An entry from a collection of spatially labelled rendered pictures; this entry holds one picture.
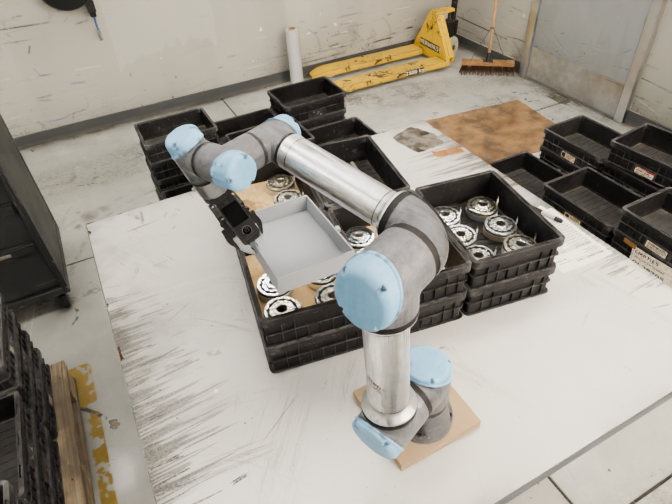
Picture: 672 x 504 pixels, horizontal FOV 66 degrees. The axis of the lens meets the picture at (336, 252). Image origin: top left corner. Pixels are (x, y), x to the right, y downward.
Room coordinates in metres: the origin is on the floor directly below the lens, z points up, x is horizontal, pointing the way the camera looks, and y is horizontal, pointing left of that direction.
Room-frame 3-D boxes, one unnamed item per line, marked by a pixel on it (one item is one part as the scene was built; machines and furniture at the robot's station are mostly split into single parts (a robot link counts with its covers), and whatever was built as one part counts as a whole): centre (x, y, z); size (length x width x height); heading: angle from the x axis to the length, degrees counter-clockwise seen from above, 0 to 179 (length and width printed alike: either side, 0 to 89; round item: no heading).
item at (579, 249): (1.38, -0.78, 0.70); 0.33 x 0.23 x 0.01; 25
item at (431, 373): (0.69, -0.18, 0.89); 0.13 x 0.12 x 0.14; 137
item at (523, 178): (2.27, -1.05, 0.26); 0.40 x 0.30 x 0.23; 25
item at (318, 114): (2.99, 0.12, 0.37); 0.40 x 0.30 x 0.45; 115
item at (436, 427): (0.70, -0.19, 0.78); 0.15 x 0.15 x 0.10
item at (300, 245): (1.00, 0.10, 1.07); 0.27 x 0.20 x 0.05; 25
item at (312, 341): (1.09, 0.11, 0.76); 0.40 x 0.30 x 0.12; 16
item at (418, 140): (2.13, -0.41, 0.71); 0.22 x 0.19 x 0.01; 25
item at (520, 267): (1.25, -0.46, 0.87); 0.40 x 0.30 x 0.11; 16
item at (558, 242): (1.25, -0.46, 0.92); 0.40 x 0.30 x 0.02; 16
